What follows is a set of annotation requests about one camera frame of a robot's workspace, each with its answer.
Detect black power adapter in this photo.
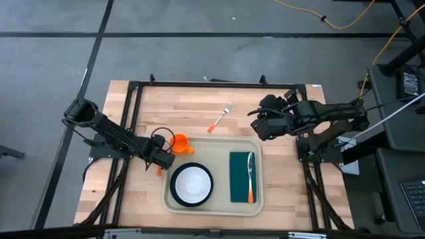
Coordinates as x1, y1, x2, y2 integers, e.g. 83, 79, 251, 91
396, 68, 422, 100

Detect black keyboard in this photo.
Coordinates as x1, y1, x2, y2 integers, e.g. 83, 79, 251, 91
400, 180, 425, 230

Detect orange-handled metal knife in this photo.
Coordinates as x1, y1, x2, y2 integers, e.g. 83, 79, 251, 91
247, 151, 255, 204

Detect orange-handled metal fork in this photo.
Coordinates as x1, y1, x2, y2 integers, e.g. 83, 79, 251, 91
207, 102, 234, 133

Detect dark green cloth napkin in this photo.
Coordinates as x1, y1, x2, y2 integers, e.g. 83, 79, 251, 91
229, 151, 258, 204

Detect white cable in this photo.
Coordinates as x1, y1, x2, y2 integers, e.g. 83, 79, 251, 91
351, 92, 425, 140

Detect black camera mount rail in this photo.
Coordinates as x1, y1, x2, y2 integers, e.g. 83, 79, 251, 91
0, 225, 425, 239

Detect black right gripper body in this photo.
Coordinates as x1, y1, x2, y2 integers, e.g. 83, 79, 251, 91
250, 94, 297, 142

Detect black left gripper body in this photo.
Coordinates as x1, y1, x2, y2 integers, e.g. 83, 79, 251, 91
145, 133, 176, 171

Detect white ribbed bowl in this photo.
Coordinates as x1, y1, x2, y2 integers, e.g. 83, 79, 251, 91
175, 166, 213, 204

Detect black desk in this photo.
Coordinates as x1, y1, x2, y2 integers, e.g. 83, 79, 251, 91
377, 147, 425, 235

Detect yellow extension cable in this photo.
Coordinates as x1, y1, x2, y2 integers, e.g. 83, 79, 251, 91
358, 3, 425, 100
274, 0, 377, 30

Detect orange plastic cup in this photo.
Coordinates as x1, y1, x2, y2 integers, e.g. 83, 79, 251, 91
169, 133, 195, 156

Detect black aluminium table frame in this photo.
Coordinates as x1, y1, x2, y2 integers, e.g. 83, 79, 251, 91
79, 73, 355, 233

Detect black side table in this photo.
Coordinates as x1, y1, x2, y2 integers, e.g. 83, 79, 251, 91
367, 64, 425, 152

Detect dark blue round plate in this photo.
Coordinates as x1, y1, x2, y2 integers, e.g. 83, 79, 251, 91
169, 162, 214, 208

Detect black stand leg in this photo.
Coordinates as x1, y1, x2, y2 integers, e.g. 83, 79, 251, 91
380, 0, 425, 76

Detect white paper sheet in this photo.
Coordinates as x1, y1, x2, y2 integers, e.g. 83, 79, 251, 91
341, 135, 361, 176

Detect grey chair base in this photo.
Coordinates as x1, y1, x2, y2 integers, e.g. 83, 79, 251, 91
0, 145, 27, 160

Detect beige plastic tray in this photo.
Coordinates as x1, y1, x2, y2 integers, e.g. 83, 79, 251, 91
162, 135, 264, 217

